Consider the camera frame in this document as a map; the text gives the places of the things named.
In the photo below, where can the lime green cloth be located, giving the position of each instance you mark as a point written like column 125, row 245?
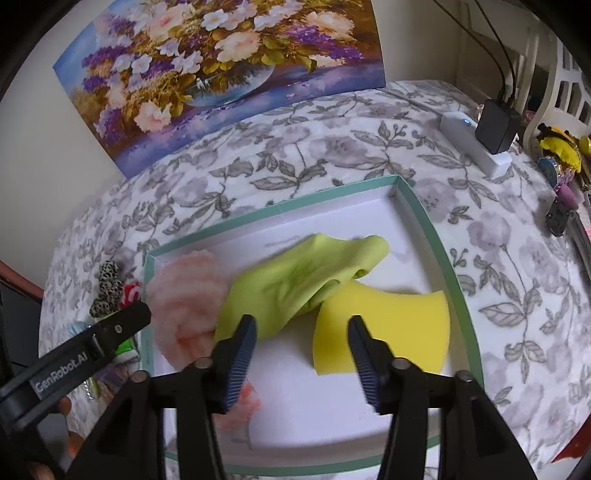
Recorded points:
column 296, row 282

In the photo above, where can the white chair back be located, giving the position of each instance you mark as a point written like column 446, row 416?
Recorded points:
column 566, row 101

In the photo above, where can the flower painting canvas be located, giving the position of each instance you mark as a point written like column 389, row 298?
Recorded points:
column 149, row 77

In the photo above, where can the yellow toy clutter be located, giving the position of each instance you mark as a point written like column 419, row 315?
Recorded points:
column 564, row 160

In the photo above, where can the blue face mask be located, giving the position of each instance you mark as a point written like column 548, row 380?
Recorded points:
column 79, row 327

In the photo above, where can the purple baby wipes pack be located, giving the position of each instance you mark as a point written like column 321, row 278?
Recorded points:
column 111, row 378

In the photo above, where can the pink white fluffy cloth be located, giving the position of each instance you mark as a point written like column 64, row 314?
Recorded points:
column 185, row 299

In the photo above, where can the yellow green sponge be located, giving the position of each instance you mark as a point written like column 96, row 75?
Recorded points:
column 415, row 326

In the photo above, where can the white power strip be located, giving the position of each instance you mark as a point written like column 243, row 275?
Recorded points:
column 460, row 130

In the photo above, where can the person's left hand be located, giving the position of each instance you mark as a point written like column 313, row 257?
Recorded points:
column 63, row 444

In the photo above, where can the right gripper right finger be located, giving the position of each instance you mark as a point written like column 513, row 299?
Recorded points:
column 475, row 441

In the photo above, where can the leopard print scrunchie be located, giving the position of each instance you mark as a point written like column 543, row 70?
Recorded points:
column 109, row 293

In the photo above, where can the green tissue pack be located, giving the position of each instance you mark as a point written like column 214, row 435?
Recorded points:
column 126, row 353

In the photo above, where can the teal white shallow tray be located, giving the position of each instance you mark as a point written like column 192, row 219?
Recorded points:
column 309, row 424

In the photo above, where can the dark cabinet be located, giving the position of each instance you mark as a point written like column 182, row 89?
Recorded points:
column 21, row 302

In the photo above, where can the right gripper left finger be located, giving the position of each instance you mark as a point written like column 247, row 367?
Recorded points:
column 127, row 442

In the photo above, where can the grey floral blanket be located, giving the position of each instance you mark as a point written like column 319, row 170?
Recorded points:
column 526, row 289

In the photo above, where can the black power adapter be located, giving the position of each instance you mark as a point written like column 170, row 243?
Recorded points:
column 497, row 127

